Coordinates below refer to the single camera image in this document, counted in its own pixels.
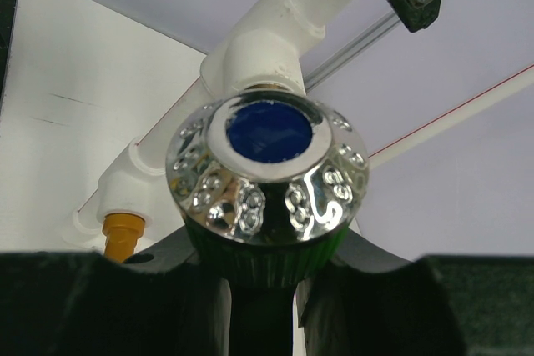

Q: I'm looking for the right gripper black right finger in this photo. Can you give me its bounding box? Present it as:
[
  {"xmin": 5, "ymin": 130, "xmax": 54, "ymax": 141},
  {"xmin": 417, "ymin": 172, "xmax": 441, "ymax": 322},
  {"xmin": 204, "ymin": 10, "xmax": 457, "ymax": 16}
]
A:
[{"xmin": 296, "ymin": 233, "xmax": 533, "ymax": 355}]

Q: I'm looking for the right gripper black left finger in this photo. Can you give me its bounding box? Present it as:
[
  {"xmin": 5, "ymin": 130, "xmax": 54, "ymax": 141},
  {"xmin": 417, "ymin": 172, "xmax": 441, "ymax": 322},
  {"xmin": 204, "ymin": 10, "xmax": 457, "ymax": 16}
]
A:
[{"xmin": 1, "ymin": 229, "xmax": 229, "ymax": 355}]

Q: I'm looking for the green water faucet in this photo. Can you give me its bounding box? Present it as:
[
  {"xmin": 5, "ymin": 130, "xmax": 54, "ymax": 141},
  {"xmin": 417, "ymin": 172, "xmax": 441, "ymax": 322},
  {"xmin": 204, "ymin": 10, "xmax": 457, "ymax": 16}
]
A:
[{"xmin": 164, "ymin": 93, "xmax": 371, "ymax": 356}]

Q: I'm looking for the white pipe assembly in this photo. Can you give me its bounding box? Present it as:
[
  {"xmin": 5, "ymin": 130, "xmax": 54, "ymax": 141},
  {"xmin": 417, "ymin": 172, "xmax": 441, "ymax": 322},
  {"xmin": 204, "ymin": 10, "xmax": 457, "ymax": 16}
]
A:
[{"xmin": 62, "ymin": 0, "xmax": 534, "ymax": 248}]

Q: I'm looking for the orange water faucet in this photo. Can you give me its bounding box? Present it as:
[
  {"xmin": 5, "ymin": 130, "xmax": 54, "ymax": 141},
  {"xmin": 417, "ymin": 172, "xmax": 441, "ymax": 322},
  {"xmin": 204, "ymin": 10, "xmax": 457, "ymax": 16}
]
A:
[{"xmin": 102, "ymin": 213, "xmax": 145, "ymax": 263}]

